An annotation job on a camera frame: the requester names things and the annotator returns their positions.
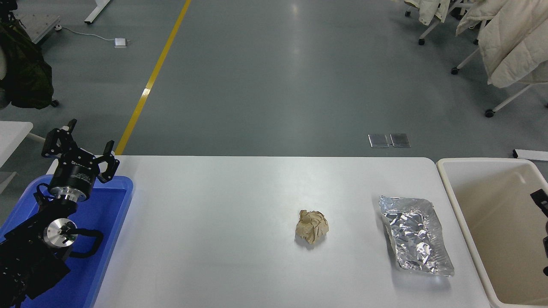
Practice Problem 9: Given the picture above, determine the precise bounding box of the large cream quilted coat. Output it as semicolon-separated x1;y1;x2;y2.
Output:
455;0;548;89

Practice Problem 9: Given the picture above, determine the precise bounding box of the grey wheeled platform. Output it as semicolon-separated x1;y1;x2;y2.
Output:
15;13;62;45

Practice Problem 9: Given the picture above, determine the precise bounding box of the tan paper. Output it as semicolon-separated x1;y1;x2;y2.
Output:
295;209;329;245

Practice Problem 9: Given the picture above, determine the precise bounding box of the white floor cable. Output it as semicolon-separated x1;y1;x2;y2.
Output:
60;27;116;42

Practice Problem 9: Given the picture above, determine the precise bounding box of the silver foil tray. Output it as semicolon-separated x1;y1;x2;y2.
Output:
378;195;455;277

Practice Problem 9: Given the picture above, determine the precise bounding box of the blue plastic tray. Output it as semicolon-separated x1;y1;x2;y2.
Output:
0;175;134;308

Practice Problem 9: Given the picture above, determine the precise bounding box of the white metal table foot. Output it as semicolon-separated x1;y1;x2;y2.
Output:
84;0;111;24

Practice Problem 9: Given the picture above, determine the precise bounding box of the large pale plastic bin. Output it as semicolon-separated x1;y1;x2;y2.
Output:
436;157;548;308

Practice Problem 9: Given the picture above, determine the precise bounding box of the white flat bar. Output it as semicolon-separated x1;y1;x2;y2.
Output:
512;149;548;162

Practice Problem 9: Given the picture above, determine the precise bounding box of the dark green backpack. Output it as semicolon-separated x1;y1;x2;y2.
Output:
0;19;54;110

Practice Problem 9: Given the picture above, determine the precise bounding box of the black machine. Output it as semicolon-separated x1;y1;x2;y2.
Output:
0;0;18;22

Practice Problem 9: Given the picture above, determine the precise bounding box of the small cream coat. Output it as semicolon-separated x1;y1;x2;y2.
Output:
405;0;450;25

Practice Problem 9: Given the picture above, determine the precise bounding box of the white side table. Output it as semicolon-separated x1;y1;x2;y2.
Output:
0;121;33;168

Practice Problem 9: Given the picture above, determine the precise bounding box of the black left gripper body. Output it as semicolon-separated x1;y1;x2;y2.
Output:
48;149;101;194

